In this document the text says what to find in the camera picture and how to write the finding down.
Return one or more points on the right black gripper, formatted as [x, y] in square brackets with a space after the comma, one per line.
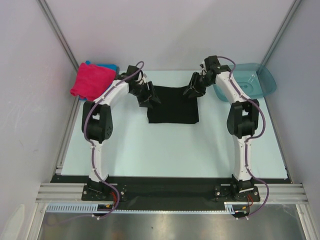
[194, 84]

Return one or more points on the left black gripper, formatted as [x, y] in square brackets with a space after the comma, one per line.
[150, 94]

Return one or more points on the black t shirt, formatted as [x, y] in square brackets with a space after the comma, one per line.
[174, 107]

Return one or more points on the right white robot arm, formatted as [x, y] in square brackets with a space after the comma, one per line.
[242, 120]

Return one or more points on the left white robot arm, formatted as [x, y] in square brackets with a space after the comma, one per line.
[97, 123]

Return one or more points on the blue folded t shirt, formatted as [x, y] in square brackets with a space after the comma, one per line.
[107, 66]

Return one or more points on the teal plastic bin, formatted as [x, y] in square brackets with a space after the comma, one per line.
[252, 79]

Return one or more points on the pink folded t shirt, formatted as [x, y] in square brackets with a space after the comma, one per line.
[91, 81]

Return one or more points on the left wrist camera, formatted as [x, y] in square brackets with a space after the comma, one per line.
[142, 78]

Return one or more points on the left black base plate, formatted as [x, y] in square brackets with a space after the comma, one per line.
[104, 193]

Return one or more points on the left white cable duct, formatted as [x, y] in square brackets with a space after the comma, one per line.
[79, 207]

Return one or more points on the white cable duct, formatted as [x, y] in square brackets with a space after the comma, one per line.
[239, 207]
[79, 207]

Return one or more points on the right white cable duct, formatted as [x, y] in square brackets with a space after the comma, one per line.
[239, 207]

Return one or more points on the right aluminium corner post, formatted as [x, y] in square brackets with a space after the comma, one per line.
[294, 7]

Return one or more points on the aluminium corner post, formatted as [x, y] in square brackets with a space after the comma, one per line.
[294, 7]
[54, 25]

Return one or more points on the left aluminium corner post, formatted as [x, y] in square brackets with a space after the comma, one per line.
[54, 25]

